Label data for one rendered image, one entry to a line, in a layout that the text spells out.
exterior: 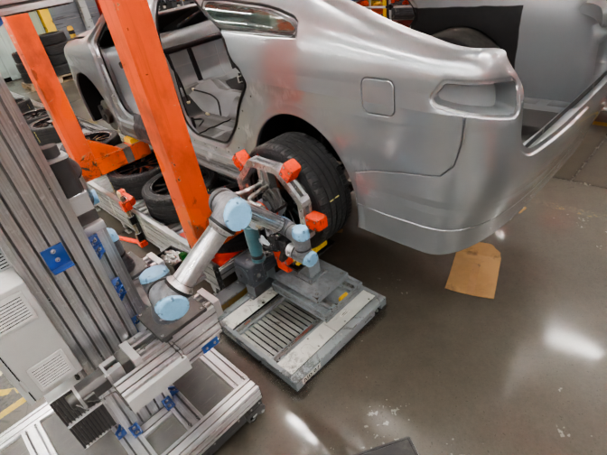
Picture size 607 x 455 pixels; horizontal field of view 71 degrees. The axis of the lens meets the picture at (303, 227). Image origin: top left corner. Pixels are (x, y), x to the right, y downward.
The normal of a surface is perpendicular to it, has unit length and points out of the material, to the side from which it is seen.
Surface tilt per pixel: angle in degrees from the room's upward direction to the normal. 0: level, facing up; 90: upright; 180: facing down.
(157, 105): 90
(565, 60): 90
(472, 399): 0
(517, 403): 0
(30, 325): 90
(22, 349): 90
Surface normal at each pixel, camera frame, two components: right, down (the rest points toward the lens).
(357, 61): -0.70, 0.31
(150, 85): 0.71, 0.31
